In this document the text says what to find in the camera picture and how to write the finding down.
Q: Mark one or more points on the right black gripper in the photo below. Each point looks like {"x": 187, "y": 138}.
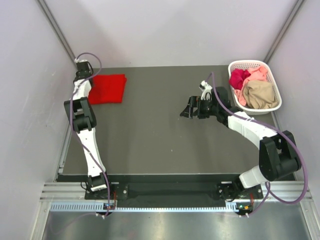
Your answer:
{"x": 194, "y": 102}

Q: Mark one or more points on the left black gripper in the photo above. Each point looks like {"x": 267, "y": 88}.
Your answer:
{"x": 76, "y": 74}

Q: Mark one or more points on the red t shirt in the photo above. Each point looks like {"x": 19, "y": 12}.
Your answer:
{"x": 107, "y": 89}

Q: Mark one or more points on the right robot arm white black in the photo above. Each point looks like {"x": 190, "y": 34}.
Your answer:
{"x": 277, "y": 157}

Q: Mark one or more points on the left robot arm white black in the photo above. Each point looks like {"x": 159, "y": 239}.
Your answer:
{"x": 83, "y": 123}

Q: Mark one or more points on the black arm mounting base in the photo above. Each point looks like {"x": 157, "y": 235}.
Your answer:
{"x": 167, "y": 190}

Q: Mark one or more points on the magenta t shirt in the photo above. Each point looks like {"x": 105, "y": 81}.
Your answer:
{"x": 237, "y": 78}

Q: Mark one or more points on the white plastic laundry basket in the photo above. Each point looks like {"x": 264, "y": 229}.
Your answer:
{"x": 247, "y": 65}

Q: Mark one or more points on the beige t shirt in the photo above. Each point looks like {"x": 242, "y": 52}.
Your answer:
{"x": 259, "y": 95}

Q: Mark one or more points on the pink t shirt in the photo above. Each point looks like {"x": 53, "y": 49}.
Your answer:
{"x": 256, "y": 74}

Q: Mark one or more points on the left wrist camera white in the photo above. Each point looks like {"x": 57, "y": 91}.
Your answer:
{"x": 77, "y": 60}

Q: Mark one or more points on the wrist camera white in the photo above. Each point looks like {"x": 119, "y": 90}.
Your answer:
{"x": 77, "y": 60}
{"x": 206, "y": 91}

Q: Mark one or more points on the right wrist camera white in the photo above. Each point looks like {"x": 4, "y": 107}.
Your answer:
{"x": 206, "y": 91}

